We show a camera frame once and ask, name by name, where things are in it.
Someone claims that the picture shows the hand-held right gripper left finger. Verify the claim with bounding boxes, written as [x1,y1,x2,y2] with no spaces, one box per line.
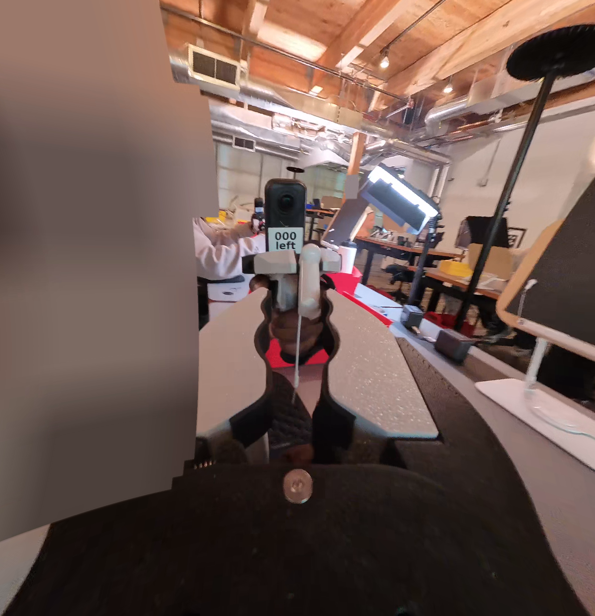
[197,288,272,437]

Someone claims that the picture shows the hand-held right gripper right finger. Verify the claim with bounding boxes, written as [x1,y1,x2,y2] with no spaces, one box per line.
[322,289,440,441]

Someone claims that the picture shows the white handle with thin rod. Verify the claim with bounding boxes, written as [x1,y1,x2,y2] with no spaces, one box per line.
[294,243,323,391]

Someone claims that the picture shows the person's left hand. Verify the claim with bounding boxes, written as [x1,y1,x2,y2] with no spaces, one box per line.
[268,308,328,365]

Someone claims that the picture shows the red plastic bin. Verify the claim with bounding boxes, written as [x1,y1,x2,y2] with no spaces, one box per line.
[269,268,395,369]

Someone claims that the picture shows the black board on white stand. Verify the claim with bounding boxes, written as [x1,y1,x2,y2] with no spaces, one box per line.
[326,196,375,244]
[474,165,595,476]

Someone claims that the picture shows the black office chair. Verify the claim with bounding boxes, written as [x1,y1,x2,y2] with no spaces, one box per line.
[387,263,415,303]

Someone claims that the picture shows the wooden desk with black legs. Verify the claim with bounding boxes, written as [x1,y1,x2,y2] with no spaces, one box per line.
[412,266,501,333]
[354,235,466,289]

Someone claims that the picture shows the studio light panel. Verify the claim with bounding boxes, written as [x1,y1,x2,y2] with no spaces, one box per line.
[358,163,443,236]

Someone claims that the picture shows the yellow box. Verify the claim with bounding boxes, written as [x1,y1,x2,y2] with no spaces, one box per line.
[438,259,474,281]

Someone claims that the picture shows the white air vent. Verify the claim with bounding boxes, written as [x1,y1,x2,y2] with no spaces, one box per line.
[187,43,242,91]

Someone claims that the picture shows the cardboard box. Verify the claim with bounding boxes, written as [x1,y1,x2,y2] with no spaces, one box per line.
[467,243,514,281]

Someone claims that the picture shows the black pole with round disc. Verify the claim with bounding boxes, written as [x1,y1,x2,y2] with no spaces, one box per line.
[453,23,595,334]

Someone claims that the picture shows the silver air duct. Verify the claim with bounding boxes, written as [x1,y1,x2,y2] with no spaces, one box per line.
[170,52,452,167]

